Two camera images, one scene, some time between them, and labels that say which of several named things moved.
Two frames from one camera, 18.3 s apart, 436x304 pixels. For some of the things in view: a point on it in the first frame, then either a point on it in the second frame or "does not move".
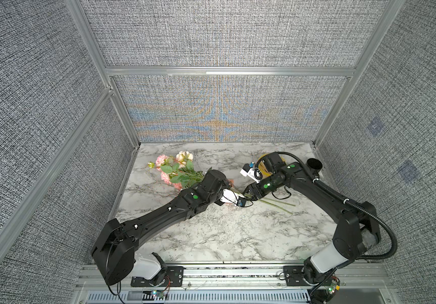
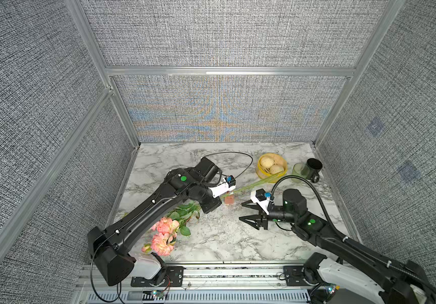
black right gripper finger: x=251 y=191 to x=251 y=204
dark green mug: x=314 y=165 does not move
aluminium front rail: x=368 y=283 does not move
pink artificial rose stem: x=177 y=171 to x=165 y=232
